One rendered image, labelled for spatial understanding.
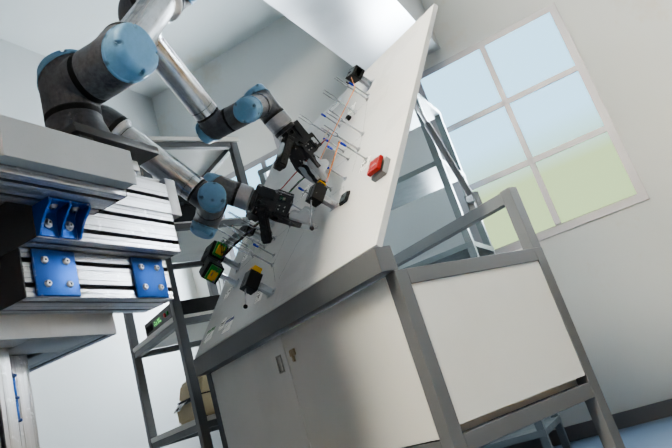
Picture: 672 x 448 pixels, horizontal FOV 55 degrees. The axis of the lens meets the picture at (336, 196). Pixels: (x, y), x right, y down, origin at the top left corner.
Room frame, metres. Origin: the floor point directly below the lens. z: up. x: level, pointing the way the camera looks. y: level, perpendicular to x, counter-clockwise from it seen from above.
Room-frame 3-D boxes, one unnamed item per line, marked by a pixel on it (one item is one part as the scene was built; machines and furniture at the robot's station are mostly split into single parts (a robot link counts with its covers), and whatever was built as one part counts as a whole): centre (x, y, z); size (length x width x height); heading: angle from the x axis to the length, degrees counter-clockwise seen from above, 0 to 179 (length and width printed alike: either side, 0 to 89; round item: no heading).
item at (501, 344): (2.19, 0.06, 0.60); 1.17 x 0.58 x 0.40; 40
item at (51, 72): (1.19, 0.47, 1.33); 0.13 x 0.12 x 0.14; 70
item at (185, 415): (2.72, 0.71, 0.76); 0.30 x 0.21 x 0.20; 133
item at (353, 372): (1.79, 0.12, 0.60); 0.55 x 0.03 x 0.39; 40
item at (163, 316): (2.75, 0.75, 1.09); 0.35 x 0.33 x 0.07; 40
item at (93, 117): (1.19, 0.48, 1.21); 0.15 x 0.15 x 0.10
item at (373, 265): (1.99, 0.31, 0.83); 1.18 x 0.05 x 0.06; 40
